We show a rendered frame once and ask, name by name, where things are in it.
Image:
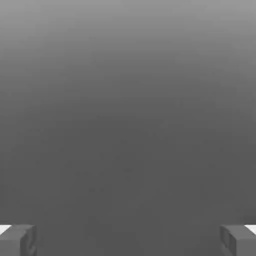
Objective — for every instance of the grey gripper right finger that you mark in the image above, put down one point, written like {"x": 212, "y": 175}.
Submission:
{"x": 240, "y": 242}

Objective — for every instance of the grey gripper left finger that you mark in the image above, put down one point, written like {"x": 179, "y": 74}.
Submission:
{"x": 16, "y": 241}

